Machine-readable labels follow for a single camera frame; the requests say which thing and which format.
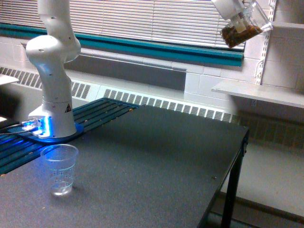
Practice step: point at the white wall shelf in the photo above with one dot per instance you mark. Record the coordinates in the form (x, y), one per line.
(272, 94)
(287, 25)

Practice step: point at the empty clear plastic cup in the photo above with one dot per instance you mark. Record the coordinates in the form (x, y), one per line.
(59, 164)

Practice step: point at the white baseboard radiator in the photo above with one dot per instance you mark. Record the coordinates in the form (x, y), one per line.
(89, 92)

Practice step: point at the white lower wall shelf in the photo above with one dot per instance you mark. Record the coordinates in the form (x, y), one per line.
(272, 94)

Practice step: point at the teal window sill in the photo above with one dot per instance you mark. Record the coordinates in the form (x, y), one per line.
(202, 55)

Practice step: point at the black table leg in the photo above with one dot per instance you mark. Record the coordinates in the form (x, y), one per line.
(233, 184)

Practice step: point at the clear cup with brown contents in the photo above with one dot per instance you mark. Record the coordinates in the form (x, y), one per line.
(246, 25)

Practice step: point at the white upper wall shelf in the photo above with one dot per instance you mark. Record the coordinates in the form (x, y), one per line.
(287, 25)

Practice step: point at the teal slatted rail platform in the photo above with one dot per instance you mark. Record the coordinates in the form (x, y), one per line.
(17, 150)

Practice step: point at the white object at left edge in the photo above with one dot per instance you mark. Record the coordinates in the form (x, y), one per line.
(5, 79)

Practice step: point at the white window blinds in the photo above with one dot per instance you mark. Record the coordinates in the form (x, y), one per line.
(184, 22)

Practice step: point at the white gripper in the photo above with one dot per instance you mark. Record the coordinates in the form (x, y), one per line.
(231, 9)

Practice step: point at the white shelf bracket rail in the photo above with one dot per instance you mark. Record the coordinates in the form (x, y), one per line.
(261, 65)

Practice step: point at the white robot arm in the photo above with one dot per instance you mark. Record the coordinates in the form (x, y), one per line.
(48, 53)

